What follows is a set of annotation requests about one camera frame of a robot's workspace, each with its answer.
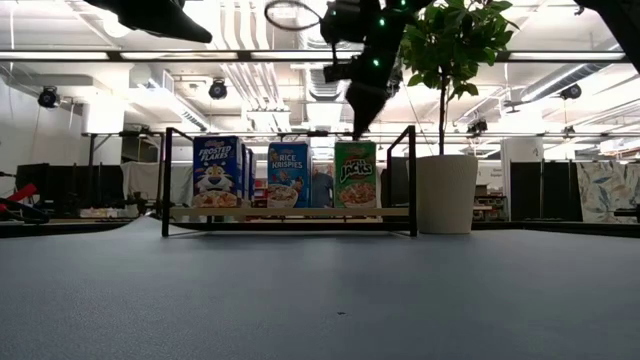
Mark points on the green leafy plant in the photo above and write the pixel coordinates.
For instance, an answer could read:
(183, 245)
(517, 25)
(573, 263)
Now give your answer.
(450, 45)

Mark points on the black curtain wall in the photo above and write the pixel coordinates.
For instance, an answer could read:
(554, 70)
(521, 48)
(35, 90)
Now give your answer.
(65, 185)

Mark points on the person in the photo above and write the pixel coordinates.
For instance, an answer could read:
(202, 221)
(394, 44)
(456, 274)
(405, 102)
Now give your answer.
(322, 190)

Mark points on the blue-grey table mat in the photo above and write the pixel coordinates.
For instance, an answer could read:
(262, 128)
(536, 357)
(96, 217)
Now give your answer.
(320, 300)

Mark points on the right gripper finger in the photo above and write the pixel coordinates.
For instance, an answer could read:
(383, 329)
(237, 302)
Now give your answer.
(365, 107)

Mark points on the black ceiling spotlight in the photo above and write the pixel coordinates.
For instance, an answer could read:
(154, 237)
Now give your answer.
(217, 90)
(48, 97)
(570, 91)
(477, 126)

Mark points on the white pillar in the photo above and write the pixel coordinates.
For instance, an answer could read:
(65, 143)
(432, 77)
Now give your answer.
(522, 150)

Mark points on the red object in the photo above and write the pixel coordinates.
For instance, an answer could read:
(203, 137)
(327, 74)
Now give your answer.
(22, 192)

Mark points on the white ribbed plant pot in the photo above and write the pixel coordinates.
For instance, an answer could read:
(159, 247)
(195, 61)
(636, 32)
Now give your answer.
(445, 195)

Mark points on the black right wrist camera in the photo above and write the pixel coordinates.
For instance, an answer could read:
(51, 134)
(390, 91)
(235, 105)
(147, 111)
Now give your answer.
(336, 73)

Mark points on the white cloth cover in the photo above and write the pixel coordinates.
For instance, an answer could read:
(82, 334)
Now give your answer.
(145, 182)

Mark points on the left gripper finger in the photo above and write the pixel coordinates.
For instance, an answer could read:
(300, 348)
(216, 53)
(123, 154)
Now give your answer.
(150, 20)

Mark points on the floral pattern screen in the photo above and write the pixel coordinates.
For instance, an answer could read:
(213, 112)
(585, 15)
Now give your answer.
(607, 192)

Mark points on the Apple Jacks cereal box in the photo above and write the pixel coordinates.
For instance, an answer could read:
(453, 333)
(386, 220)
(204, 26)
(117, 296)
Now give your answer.
(355, 175)

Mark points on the silver ceiling duct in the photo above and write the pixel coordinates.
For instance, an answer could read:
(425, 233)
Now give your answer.
(550, 82)

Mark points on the black ceiling light rail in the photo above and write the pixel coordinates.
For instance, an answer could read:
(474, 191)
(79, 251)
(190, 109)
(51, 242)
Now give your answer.
(114, 56)

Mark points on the Frosted Flakes cereal box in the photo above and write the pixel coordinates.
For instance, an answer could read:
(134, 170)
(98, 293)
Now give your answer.
(216, 170)
(250, 175)

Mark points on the Rice Krispies cereal box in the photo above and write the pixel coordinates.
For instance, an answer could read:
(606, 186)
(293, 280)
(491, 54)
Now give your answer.
(289, 170)

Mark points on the black partition panel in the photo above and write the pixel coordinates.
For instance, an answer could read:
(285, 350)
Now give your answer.
(545, 190)

